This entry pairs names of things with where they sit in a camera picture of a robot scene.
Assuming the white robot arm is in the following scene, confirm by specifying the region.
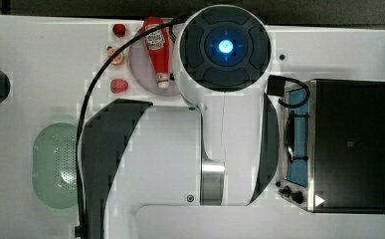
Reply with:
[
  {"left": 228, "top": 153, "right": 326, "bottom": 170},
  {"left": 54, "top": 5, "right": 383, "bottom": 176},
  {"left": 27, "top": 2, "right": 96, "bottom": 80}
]
[{"left": 76, "top": 5, "right": 279, "bottom": 239}]

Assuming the red strawberry near centre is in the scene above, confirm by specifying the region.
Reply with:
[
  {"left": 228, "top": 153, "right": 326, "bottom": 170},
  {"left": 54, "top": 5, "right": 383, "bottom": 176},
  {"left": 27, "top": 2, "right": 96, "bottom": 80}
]
[{"left": 110, "top": 79, "right": 129, "bottom": 94}]

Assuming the black toaster oven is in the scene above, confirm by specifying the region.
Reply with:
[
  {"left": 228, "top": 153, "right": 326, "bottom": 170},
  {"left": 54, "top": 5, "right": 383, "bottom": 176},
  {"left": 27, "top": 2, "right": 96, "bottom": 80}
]
[{"left": 277, "top": 79, "right": 385, "bottom": 214}]

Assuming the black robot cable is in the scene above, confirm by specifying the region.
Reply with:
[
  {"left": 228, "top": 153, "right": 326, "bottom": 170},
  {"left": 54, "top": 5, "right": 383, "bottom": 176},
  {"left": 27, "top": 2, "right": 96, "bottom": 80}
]
[{"left": 74, "top": 13, "right": 190, "bottom": 239}]

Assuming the red strawberry near edge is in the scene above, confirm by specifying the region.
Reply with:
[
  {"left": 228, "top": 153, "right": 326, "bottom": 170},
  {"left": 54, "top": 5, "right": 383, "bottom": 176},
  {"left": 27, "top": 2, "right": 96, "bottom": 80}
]
[{"left": 112, "top": 24, "right": 126, "bottom": 38}]

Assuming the green perforated colander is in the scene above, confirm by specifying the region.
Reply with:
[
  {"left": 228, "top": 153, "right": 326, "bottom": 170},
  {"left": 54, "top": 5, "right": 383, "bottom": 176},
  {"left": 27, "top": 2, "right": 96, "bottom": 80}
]
[{"left": 32, "top": 122, "right": 77, "bottom": 209}]

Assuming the red ketchup bottle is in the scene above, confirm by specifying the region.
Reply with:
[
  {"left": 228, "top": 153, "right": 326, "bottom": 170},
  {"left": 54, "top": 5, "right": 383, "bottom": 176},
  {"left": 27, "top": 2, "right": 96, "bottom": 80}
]
[{"left": 144, "top": 28, "right": 170, "bottom": 89}]

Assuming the halved orange fruit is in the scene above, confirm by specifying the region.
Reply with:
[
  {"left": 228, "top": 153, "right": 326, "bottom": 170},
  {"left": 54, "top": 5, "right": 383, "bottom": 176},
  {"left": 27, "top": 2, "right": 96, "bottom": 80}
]
[{"left": 107, "top": 47, "right": 125, "bottom": 66}]

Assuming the grey oval plate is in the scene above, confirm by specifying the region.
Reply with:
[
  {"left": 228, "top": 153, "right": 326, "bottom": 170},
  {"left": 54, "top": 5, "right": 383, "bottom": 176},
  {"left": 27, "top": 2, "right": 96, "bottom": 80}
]
[{"left": 128, "top": 39, "right": 180, "bottom": 97}]

